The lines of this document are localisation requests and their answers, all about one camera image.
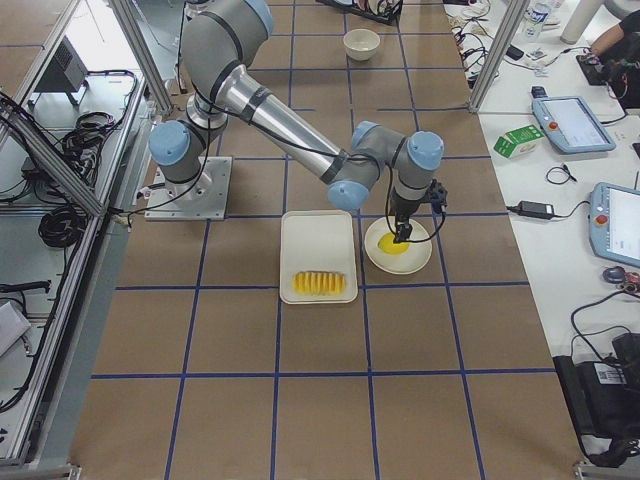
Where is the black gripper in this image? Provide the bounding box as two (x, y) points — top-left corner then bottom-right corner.
(390, 194), (423, 243)

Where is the yellow lemon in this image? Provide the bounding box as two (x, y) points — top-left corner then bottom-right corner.
(377, 233), (410, 255)

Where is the cream bowl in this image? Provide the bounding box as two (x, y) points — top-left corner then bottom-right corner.
(343, 29), (381, 61)

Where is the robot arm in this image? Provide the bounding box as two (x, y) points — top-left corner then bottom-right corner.
(149, 1), (447, 243)

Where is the cream round plate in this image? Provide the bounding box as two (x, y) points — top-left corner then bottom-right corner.
(364, 217), (433, 275)

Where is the cream rectangular tray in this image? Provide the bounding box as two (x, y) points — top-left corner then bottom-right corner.
(280, 210), (358, 305)

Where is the sliced yellow bread loaf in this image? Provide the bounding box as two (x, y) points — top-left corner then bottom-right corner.
(292, 271), (346, 296)

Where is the black laptop charger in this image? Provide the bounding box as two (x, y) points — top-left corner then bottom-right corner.
(507, 200), (555, 220)

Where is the green white carton box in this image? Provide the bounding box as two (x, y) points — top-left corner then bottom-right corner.
(493, 124), (544, 159)

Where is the blue teach pendant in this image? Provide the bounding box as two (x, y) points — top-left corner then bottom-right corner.
(531, 96), (616, 154)
(589, 182), (640, 267)

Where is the black dish rack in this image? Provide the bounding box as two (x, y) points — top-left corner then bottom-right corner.
(317, 0), (404, 25)

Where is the grey control box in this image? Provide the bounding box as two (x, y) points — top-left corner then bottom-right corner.
(34, 37), (88, 106)

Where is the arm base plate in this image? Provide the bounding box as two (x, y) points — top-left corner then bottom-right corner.
(143, 156), (233, 221)

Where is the aluminium frame post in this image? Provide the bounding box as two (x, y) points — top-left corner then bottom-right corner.
(468, 0), (528, 113)

